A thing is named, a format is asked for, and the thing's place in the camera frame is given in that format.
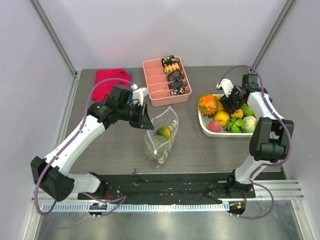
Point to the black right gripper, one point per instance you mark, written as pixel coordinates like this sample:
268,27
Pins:
228,102

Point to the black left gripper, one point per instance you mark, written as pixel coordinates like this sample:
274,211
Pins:
143,120

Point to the green bell pepper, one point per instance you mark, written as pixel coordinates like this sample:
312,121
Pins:
235,125

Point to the clear polka dot zip bag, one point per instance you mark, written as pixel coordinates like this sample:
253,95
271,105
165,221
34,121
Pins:
167,118

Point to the green netted melon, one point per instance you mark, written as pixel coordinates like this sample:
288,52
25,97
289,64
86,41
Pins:
157,144

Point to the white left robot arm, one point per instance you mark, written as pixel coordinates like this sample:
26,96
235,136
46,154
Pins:
52,173

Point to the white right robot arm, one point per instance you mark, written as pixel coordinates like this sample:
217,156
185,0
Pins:
271,142

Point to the orange spiky fruit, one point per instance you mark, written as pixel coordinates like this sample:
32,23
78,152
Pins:
210,104

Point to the pink peach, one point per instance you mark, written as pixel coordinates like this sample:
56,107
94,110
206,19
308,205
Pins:
215,126

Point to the pale green cabbage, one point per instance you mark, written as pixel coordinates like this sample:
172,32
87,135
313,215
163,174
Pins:
250,123

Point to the white perforated fruit basket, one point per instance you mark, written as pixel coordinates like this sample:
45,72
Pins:
204,120

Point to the blue folded shirt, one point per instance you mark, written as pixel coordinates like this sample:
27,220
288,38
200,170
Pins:
130,75

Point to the pink divided tray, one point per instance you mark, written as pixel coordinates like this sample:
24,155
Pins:
157,81

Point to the dark sushi roll lower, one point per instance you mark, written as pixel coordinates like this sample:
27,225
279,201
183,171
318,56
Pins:
176,84

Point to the red folded shirt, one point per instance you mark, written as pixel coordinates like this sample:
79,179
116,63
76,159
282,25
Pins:
110,82

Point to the dark sushi roll middle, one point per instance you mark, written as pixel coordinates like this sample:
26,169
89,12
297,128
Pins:
175,76

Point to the yellow patterned sushi roll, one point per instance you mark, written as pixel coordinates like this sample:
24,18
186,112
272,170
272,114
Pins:
170,68

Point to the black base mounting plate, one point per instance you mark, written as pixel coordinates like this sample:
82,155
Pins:
172,188

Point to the dark patterned sushi roll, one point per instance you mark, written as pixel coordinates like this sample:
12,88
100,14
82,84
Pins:
168,60

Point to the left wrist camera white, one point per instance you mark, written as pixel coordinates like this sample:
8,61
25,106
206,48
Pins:
138,94

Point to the white slotted cable duct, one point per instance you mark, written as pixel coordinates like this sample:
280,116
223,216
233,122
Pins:
95,207

